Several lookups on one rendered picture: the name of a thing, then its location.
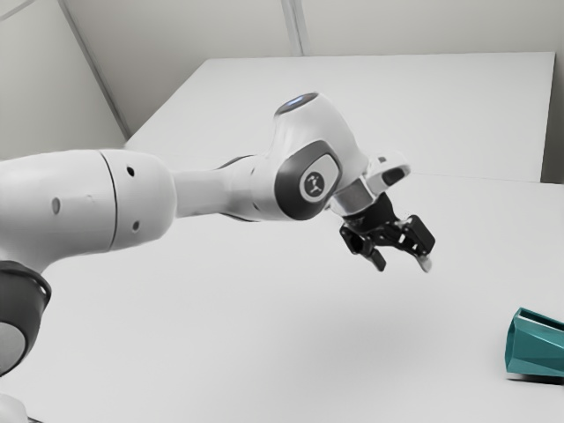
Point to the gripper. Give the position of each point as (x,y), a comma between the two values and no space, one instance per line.
(374,217)

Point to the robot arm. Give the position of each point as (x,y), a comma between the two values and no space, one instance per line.
(141,194)

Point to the teal faceted mug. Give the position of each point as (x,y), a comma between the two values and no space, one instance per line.
(535,348)

